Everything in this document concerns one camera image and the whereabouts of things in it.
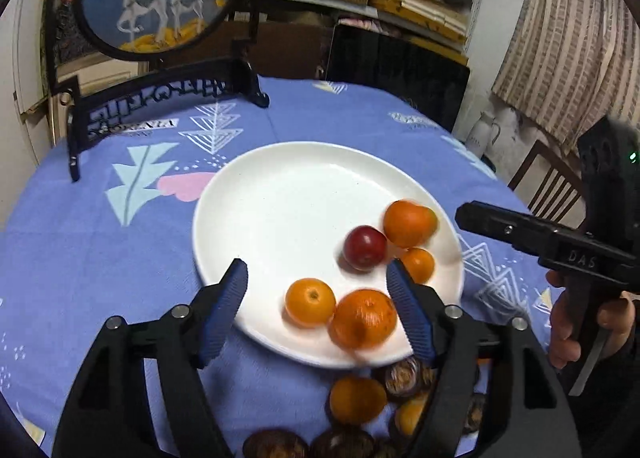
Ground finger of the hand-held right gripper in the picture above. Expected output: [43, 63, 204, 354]
[456, 202, 557, 259]

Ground white pitcher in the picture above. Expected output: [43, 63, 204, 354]
[467, 112, 501, 159]

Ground dark brown passion fruit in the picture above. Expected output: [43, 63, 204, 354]
[243, 429, 310, 458]
[310, 428, 376, 458]
[384, 357, 437, 398]
[462, 393, 487, 435]

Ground person's right forearm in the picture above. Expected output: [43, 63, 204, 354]
[560, 318, 640, 458]

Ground person's right hand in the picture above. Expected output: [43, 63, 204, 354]
[546, 270, 638, 371]

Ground white round plate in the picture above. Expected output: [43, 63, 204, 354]
[192, 141, 466, 370]

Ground small orange mandarin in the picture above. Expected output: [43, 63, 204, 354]
[400, 248, 436, 285]

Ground black flat panel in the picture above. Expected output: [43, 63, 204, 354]
[325, 22, 471, 133]

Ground blue printed tablecloth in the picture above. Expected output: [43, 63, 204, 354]
[0, 75, 566, 458]

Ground brown cardboard sheet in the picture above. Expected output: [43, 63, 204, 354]
[210, 18, 341, 79]

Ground striped beige curtain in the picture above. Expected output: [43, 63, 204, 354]
[492, 0, 640, 149]

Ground wooden chair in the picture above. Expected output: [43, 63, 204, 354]
[507, 140, 588, 229]

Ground red plum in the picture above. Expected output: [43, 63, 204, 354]
[343, 225, 389, 271]

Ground yellowish orange mandarin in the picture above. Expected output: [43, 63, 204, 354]
[285, 278, 337, 329]

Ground pink cloth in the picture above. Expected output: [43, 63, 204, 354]
[340, 18, 383, 32]

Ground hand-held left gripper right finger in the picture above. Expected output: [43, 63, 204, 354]
[386, 259, 583, 458]

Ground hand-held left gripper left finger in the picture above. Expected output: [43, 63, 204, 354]
[52, 258, 249, 458]

